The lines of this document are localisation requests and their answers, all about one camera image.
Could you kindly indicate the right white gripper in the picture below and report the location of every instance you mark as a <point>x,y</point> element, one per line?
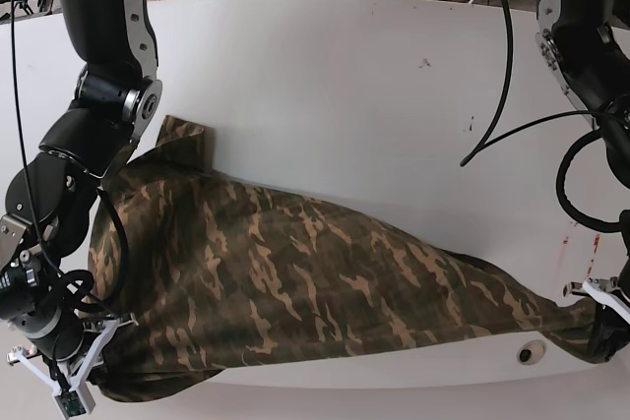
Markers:
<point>69,376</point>

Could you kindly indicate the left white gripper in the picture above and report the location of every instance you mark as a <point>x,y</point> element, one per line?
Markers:
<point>612,302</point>

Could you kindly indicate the camouflage T-shirt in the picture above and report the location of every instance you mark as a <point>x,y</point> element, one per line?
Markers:
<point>224,275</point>

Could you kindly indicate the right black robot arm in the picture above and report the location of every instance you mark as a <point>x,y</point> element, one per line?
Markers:
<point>48,202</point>

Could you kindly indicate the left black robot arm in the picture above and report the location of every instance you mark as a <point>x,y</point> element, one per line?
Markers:
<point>578,44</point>

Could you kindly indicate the red tape rectangle marking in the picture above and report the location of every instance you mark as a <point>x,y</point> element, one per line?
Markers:
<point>578,252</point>

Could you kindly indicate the right table cable grommet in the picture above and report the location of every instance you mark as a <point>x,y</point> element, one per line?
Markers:
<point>531,352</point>

